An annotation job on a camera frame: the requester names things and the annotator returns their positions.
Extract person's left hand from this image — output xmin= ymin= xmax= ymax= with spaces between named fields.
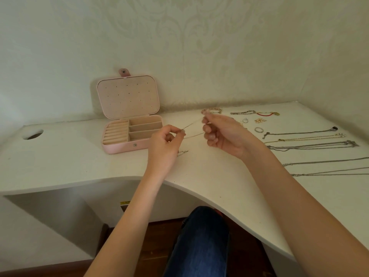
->
xmin=147 ymin=125 xmax=187 ymax=178

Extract person's right hand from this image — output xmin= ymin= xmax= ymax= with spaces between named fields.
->
xmin=201 ymin=110 xmax=264 ymax=161

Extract thin silver pendant necklace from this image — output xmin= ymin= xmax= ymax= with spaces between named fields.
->
xmin=176 ymin=116 xmax=206 ymax=157

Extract person's right forearm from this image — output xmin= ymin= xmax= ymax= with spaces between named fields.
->
xmin=241 ymin=144 xmax=369 ymax=277

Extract person's left forearm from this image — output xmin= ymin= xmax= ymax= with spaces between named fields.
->
xmin=84 ymin=167 xmax=173 ymax=277

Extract pink jewelry box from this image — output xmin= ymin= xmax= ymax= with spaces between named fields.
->
xmin=96 ymin=69 xmax=164 ymax=155

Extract person's leg in blue jeans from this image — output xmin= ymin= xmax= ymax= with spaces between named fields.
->
xmin=162 ymin=206 xmax=231 ymax=277

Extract silver necklace black pendant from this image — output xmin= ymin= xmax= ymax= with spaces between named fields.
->
xmin=263 ymin=126 xmax=338 ymax=139

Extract gold necklace with pearls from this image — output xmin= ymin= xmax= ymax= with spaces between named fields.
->
xmin=264 ymin=133 xmax=345 ymax=144

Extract multi-strand silver necklace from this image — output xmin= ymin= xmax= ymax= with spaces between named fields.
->
xmin=266 ymin=140 xmax=360 ymax=151

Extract silver chain necklace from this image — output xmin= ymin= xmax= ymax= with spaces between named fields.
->
xmin=282 ymin=156 xmax=369 ymax=167
xmin=291 ymin=167 xmax=369 ymax=177

